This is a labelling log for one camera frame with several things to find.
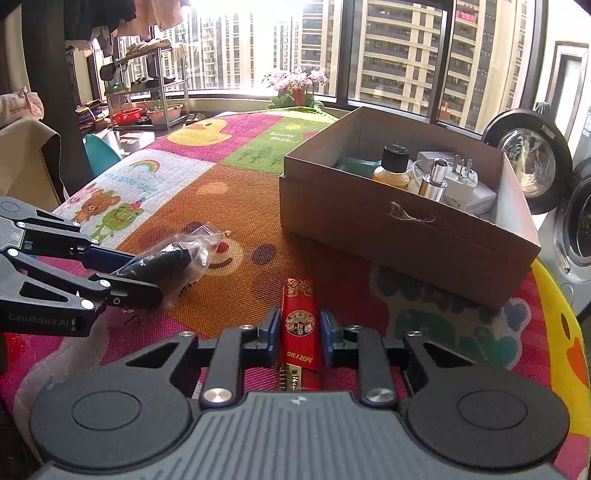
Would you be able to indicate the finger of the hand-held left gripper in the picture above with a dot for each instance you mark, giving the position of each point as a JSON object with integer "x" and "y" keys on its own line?
{"x": 104, "y": 258}
{"x": 134, "y": 293}

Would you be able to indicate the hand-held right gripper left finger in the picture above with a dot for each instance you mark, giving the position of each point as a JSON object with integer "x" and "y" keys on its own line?
{"x": 272, "y": 334}

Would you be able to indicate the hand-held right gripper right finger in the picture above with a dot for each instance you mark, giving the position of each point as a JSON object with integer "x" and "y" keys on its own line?
{"x": 327, "y": 339}

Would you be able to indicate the red lighter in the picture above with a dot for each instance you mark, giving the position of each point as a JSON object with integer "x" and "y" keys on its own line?
{"x": 300, "y": 332}

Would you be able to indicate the plastic bag with black object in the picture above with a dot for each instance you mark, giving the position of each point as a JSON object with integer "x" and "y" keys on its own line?
{"x": 161, "y": 263}

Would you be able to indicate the pink cardboard box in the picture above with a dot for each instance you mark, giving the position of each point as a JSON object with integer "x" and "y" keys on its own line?
{"x": 392, "y": 244}

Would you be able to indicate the red-brown tube silver tip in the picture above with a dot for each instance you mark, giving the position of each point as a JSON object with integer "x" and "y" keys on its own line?
{"x": 434, "y": 184}

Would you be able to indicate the white charger plug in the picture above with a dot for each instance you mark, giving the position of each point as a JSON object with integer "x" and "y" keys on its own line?
{"x": 471, "y": 189}

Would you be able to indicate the beige cloth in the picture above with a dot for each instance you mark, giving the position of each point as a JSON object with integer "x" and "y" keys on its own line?
{"x": 23, "y": 152}

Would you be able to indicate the teal chair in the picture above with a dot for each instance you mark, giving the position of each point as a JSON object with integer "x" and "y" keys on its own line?
{"x": 101, "y": 154}

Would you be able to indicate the colourful cartoon printed blanket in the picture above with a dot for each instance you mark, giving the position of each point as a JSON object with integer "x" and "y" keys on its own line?
{"x": 258, "y": 221}

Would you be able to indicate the red plastic basin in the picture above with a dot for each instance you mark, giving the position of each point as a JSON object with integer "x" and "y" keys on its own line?
{"x": 127, "y": 116}

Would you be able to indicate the teal plastic object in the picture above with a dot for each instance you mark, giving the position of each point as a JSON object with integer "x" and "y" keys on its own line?
{"x": 355, "y": 166}

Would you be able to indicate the small yellow bottle black cap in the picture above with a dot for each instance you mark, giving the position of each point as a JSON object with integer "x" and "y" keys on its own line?
{"x": 392, "y": 175}

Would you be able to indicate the metal shelf rack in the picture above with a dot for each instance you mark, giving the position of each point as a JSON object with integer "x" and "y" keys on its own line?
{"x": 159, "y": 69}

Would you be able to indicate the white carton box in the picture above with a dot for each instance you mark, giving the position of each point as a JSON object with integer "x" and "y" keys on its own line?
{"x": 480, "y": 202}

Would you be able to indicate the potted pink flower plant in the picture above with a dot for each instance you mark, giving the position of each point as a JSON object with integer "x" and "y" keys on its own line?
{"x": 295, "y": 87}

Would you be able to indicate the hanging pink clothes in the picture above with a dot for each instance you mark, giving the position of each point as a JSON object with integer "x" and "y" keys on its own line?
{"x": 161, "y": 14}

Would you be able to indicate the grey washing machine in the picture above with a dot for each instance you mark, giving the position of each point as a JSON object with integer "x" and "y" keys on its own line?
{"x": 577, "y": 240}

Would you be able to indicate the round washing machine door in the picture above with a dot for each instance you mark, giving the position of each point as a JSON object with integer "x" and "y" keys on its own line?
{"x": 526, "y": 157}

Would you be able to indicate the dark framed door panel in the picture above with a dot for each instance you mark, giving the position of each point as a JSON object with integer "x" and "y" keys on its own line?
{"x": 570, "y": 83}

